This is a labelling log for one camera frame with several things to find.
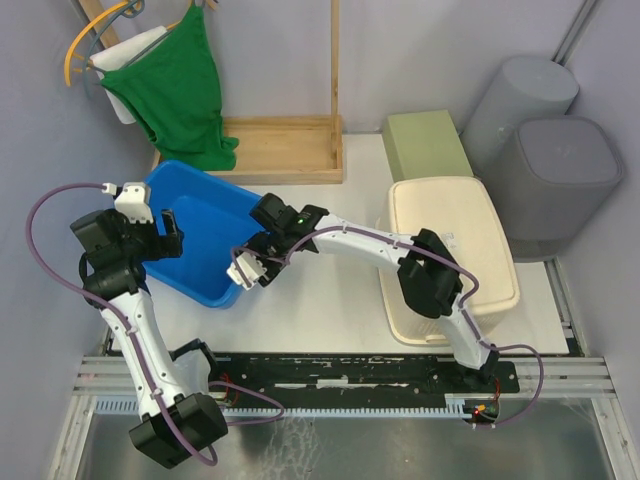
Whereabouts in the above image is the grey round plastic bin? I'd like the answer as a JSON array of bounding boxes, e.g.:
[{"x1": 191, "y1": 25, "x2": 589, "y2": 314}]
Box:
[{"x1": 460, "y1": 56, "x2": 579, "y2": 177}]

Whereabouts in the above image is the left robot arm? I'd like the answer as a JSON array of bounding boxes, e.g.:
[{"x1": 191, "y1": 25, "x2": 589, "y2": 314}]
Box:
[{"x1": 70, "y1": 209, "x2": 228, "y2": 469}]

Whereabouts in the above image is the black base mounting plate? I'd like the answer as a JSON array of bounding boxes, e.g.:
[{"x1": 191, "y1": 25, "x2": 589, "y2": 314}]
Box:
[{"x1": 208, "y1": 353, "x2": 520, "y2": 410}]

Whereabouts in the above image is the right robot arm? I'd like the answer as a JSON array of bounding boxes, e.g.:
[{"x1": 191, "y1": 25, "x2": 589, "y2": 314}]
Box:
[{"x1": 228, "y1": 193, "x2": 499, "y2": 391}]

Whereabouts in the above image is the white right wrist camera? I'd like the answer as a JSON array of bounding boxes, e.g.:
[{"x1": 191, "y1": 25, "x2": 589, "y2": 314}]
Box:
[{"x1": 226, "y1": 247, "x2": 266, "y2": 290}]

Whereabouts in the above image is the pale green plastic tray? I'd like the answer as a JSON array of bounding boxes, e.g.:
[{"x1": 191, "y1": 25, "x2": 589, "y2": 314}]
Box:
[{"x1": 382, "y1": 110, "x2": 473, "y2": 182}]

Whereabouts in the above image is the grey slotted laundry basket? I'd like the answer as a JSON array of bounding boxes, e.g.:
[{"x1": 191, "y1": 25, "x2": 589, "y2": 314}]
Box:
[{"x1": 480, "y1": 115, "x2": 624, "y2": 263}]

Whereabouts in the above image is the cream plastic basket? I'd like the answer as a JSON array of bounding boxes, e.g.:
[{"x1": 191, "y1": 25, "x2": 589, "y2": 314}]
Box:
[{"x1": 375, "y1": 174, "x2": 521, "y2": 347}]

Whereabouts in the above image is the green cloth garment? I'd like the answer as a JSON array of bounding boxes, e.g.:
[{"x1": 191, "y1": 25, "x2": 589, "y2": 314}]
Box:
[{"x1": 101, "y1": 3, "x2": 239, "y2": 171}]

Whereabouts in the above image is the aluminium frame rail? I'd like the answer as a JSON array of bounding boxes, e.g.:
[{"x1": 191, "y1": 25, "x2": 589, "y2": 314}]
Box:
[{"x1": 72, "y1": 357, "x2": 616, "y2": 399}]

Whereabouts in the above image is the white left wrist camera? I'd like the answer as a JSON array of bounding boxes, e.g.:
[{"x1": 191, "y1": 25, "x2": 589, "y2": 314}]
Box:
[{"x1": 102, "y1": 182, "x2": 154, "y2": 224}]

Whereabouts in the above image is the wooden frame tray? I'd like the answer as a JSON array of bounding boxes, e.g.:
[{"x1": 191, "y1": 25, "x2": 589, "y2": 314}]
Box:
[{"x1": 208, "y1": 114, "x2": 344, "y2": 186}]

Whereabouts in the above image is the white towel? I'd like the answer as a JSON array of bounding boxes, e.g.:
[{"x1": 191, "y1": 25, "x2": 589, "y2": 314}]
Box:
[{"x1": 90, "y1": 26, "x2": 167, "y2": 125}]

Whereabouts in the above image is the light blue cable duct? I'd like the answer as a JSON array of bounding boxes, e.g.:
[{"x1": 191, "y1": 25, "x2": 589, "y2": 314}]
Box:
[{"x1": 93, "y1": 392, "x2": 499, "y2": 416}]

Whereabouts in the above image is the yellow clothes hanger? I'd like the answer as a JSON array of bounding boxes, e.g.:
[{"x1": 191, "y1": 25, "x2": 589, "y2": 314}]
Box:
[{"x1": 63, "y1": 1, "x2": 126, "y2": 87}]

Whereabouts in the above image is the wooden upright post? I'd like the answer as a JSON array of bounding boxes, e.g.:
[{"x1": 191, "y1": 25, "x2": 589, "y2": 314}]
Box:
[{"x1": 330, "y1": 0, "x2": 340, "y2": 120}]

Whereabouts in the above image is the blue plastic tub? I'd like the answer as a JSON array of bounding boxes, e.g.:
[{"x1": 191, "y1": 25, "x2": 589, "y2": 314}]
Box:
[{"x1": 144, "y1": 160, "x2": 261, "y2": 309}]

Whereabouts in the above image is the wooden slanted post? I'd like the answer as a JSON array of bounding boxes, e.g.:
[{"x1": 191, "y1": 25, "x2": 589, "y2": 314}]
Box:
[{"x1": 72, "y1": 0, "x2": 125, "y2": 60}]

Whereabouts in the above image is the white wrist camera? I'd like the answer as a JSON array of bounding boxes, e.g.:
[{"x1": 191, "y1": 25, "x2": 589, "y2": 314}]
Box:
[
  {"x1": 102, "y1": 182, "x2": 154, "y2": 224},
  {"x1": 226, "y1": 247, "x2": 266, "y2": 290}
]

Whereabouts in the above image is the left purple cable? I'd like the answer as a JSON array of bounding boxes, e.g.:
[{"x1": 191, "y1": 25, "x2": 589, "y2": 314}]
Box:
[{"x1": 25, "y1": 182, "x2": 286, "y2": 469}]

